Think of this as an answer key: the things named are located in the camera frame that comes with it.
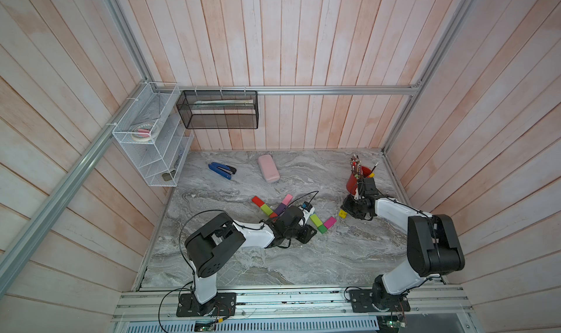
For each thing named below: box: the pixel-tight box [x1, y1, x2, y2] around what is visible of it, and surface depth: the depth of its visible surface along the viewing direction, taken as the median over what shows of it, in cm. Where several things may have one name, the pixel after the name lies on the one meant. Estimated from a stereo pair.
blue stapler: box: [208, 161, 237, 180], surface depth 113 cm
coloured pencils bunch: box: [349, 154, 380, 185], surface depth 95 cm
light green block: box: [309, 213, 323, 228], surface depth 95 cm
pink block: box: [281, 193, 293, 206], surface depth 103 cm
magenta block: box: [323, 216, 337, 230], surface depth 95 cm
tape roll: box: [131, 124, 154, 143], surface depth 75 cm
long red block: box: [251, 195, 266, 208], surface depth 103 cm
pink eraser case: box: [257, 154, 280, 183], surface depth 112 cm
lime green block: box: [260, 203, 274, 217], surface depth 98 cm
